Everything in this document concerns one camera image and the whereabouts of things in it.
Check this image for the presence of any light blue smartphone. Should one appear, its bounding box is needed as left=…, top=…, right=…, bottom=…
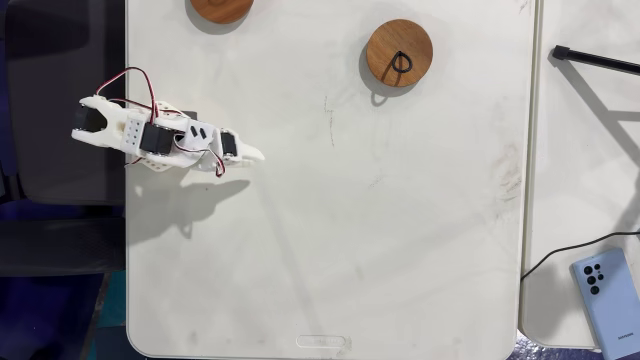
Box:
left=569, top=246, right=640, bottom=360

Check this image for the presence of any black tripod leg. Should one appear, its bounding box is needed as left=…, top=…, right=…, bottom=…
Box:
left=550, top=44, right=640, bottom=77

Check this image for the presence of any thin black cable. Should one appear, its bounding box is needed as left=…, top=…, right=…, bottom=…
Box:
left=519, top=230, right=640, bottom=282

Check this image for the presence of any gray office chair with armrests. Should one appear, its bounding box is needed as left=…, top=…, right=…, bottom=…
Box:
left=0, top=215, right=127, bottom=277

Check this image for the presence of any plain wooden lid black loop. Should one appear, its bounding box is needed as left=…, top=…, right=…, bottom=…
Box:
left=365, top=18, right=435, bottom=89

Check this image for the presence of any red black servo cable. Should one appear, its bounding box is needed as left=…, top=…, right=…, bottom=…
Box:
left=173, top=141, right=227, bottom=179
left=94, top=66, right=161, bottom=125

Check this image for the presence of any gray mesh back office chair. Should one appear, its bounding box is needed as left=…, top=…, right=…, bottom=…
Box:
left=4, top=0, right=127, bottom=206

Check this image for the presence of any wooden lid with red cross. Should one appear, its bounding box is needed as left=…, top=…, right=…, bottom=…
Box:
left=189, top=0, right=255, bottom=26

